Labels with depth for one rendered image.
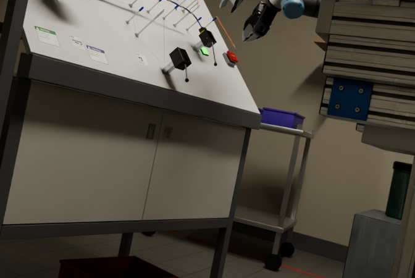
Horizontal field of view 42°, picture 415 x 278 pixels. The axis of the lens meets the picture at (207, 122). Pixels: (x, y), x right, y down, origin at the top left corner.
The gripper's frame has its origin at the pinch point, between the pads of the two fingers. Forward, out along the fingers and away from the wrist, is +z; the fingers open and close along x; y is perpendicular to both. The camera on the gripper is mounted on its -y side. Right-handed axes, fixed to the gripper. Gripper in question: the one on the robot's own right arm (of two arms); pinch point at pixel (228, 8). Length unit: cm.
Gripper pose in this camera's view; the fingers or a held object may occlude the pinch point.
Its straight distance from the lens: 217.5
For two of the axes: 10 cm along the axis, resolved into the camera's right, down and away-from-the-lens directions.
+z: -4.7, 8.4, 2.6
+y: -6.8, -5.4, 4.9
